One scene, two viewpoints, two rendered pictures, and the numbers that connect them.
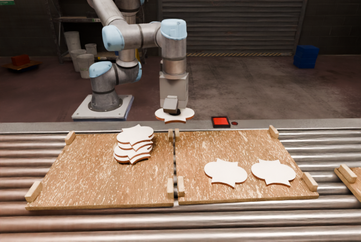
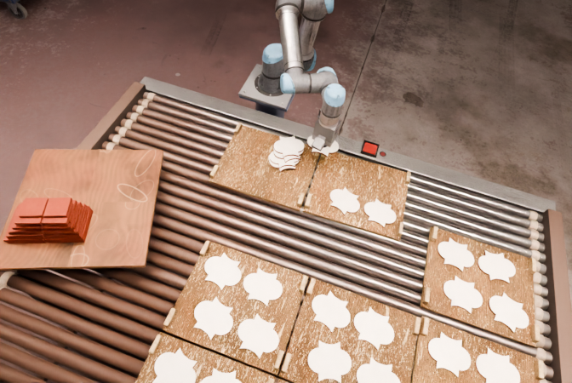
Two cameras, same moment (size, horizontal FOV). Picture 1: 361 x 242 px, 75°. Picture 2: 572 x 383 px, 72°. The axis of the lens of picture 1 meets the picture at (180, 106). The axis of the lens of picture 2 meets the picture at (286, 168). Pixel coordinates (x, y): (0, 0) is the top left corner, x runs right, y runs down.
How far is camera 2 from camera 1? 0.95 m
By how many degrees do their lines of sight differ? 28
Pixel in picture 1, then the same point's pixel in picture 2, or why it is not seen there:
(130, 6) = (317, 17)
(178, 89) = (328, 134)
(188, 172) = (318, 191)
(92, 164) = (252, 161)
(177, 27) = (335, 100)
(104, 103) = (271, 88)
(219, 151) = (351, 181)
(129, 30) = (301, 83)
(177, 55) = (331, 115)
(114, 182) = (265, 181)
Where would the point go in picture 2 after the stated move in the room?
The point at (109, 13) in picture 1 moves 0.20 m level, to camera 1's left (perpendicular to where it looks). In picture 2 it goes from (290, 55) to (242, 41)
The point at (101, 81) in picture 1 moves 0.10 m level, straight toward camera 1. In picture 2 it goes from (272, 68) to (271, 82)
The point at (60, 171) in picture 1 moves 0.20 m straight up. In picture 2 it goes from (230, 159) to (228, 129)
